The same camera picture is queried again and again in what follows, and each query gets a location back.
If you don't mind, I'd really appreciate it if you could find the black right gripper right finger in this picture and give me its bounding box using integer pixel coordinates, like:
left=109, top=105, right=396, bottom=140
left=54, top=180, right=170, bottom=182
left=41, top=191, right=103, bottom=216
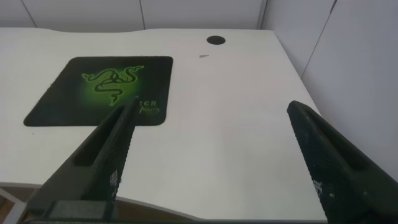
left=286, top=100, right=398, bottom=224

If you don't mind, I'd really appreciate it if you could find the black green snake mouse pad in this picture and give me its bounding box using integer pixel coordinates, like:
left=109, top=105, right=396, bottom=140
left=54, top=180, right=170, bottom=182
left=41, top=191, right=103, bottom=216
left=23, top=55, right=174, bottom=128

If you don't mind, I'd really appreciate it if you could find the black round cable grommet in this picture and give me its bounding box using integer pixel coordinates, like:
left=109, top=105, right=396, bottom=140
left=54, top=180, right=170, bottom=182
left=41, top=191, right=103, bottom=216
left=206, top=35, right=226, bottom=45

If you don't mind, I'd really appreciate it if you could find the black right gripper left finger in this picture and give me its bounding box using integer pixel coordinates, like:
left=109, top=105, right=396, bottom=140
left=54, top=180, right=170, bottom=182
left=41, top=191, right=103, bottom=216
left=26, top=95, right=140, bottom=215

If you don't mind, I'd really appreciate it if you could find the white table leg frame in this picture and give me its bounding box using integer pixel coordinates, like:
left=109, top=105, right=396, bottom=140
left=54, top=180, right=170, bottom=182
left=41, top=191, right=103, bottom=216
left=0, top=186, right=27, bottom=224

